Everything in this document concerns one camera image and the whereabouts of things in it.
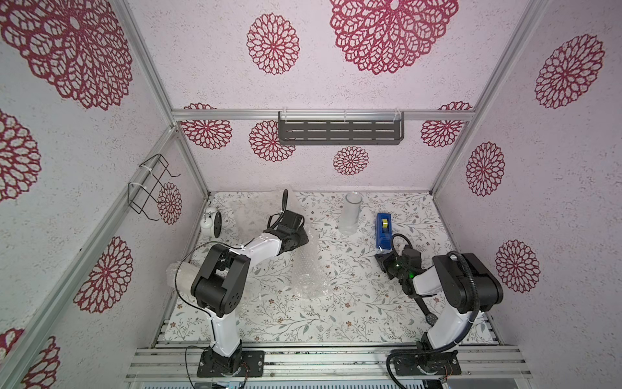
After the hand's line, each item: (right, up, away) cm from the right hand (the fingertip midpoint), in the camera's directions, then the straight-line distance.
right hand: (374, 251), depth 98 cm
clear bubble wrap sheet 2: (-55, +17, +15) cm, 59 cm away
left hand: (-28, +5, 0) cm, 28 cm away
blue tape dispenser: (+5, +8, +3) cm, 10 cm away
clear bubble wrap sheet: (-26, -7, -14) cm, 31 cm away
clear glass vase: (-10, +16, -1) cm, 18 cm away
